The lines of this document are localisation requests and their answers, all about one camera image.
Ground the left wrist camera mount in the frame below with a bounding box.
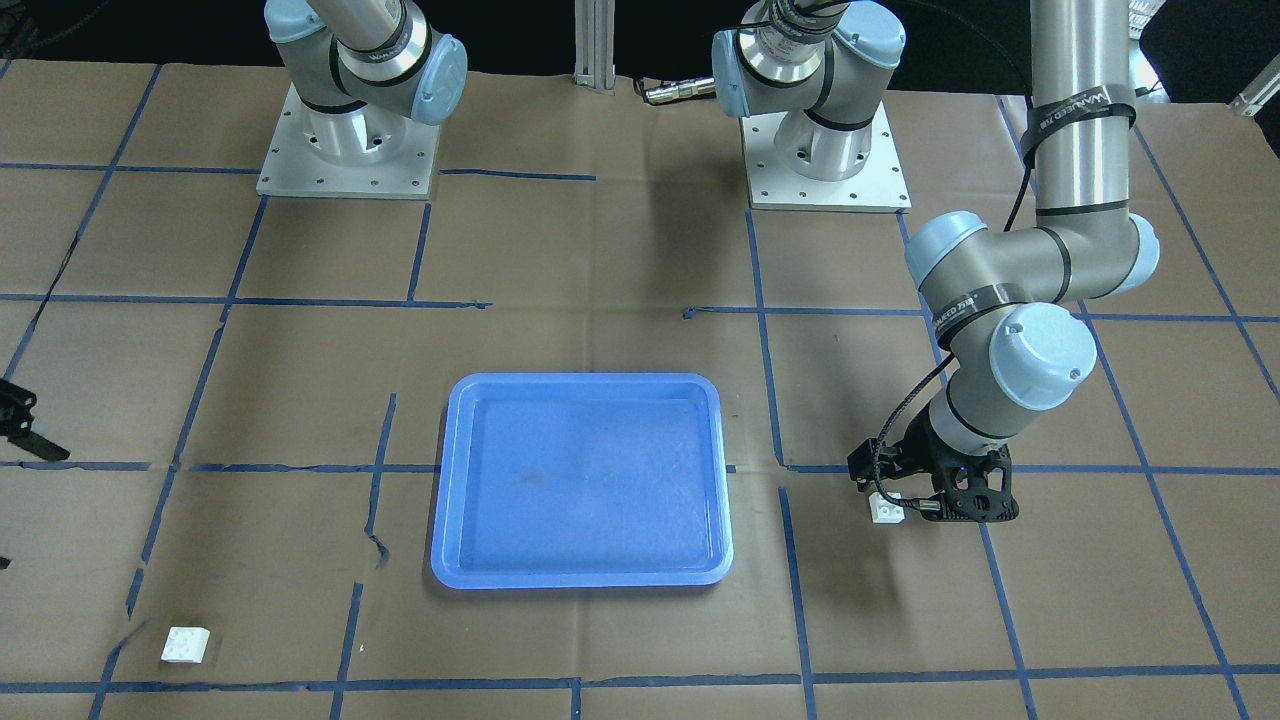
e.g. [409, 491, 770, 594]
[918, 447, 1020, 523]

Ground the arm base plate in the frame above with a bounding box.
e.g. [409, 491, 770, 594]
[256, 86, 440, 201]
[740, 105, 913, 213]

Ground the silver cable connector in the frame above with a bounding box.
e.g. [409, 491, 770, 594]
[634, 77, 716, 106]

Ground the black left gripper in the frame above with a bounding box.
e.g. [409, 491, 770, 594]
[847, 436, 936, 521]

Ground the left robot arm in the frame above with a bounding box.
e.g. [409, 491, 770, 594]
[710, 1, 1161, 523]

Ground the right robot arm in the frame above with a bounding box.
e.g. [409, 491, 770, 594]
[3, 1, 466, 469]

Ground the blue plastic tray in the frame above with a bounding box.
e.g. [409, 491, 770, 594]
[430, 372, 733, 591]

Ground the aluminium frame post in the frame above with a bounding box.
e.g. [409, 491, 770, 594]
[572, 0, 616, 95]

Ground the white block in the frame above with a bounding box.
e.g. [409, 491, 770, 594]
[160, 626, 212, 664]
[868, 493, 906, 524]

